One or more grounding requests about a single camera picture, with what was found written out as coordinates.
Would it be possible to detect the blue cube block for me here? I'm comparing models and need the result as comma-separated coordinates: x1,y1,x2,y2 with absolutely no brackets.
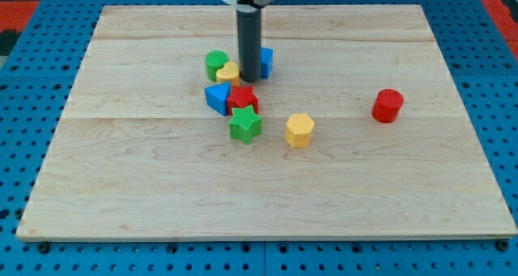
261,47,274,79

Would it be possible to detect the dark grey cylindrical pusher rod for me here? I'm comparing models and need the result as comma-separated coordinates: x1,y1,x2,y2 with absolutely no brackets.
236,9,261,83

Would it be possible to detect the green star block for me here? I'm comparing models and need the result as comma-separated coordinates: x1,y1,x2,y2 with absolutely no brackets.
229,105,262,144

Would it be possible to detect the red star block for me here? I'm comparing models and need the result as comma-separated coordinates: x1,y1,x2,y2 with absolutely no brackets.
227,86,259,115

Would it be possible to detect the yellow hexagon block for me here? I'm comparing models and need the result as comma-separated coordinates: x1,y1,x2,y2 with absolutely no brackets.
285,113,315,148

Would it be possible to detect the blue triangle block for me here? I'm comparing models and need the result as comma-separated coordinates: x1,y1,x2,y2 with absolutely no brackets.
205,82,231,117

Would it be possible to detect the yellow heart block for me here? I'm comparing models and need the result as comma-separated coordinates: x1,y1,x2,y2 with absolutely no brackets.
216,62,240,87

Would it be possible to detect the green cylinder block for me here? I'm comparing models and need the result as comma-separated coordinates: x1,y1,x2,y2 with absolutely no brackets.
205,50,228,82

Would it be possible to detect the light wooden board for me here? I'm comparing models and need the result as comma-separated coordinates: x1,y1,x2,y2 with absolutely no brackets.
16,5,517,242

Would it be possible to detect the red cylinder block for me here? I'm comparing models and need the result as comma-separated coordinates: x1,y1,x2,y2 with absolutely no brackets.
371,89,404,123

